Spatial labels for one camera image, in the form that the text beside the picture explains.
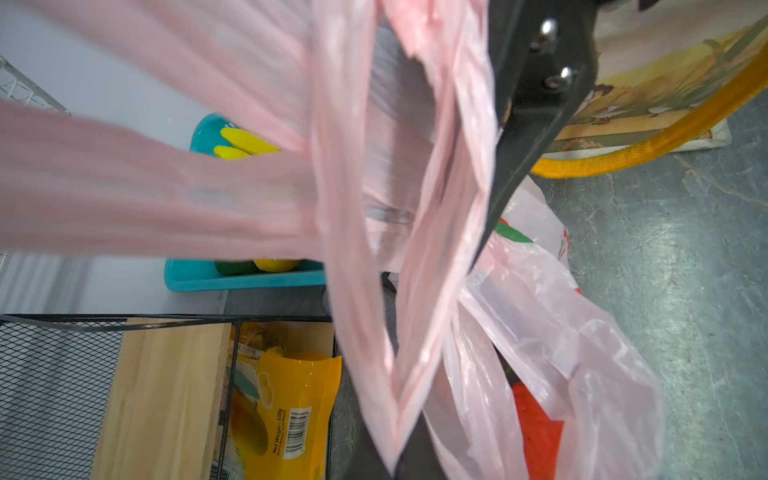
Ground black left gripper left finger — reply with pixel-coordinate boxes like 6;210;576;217
343;418;391;480

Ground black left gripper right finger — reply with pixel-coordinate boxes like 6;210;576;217
395;415;447;480

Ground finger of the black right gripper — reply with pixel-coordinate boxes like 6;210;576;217
480;0;600;244

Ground red tomato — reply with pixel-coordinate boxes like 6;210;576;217
512;382;564;480

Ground cream canvas tote bag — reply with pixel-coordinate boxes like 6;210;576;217
532;1;767;179

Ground pink plastic grocery bag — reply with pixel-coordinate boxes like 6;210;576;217
0;0;666;480

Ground yellow snack packet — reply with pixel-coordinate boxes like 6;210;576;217
227;323;342;479

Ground yellow lemon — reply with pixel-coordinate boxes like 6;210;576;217
254;259;302;273

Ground green avocado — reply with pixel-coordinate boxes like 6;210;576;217
214;260;260;276

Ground teal plastic fruit basket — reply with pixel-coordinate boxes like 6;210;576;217
164;113;326;292

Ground yellow banana bunch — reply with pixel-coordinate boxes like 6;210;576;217
213;127;279;161

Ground black wire wooden shelf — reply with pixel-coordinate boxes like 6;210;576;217
1;316;332;479

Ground long white wire basket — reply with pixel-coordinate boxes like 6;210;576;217
0;56;71;116

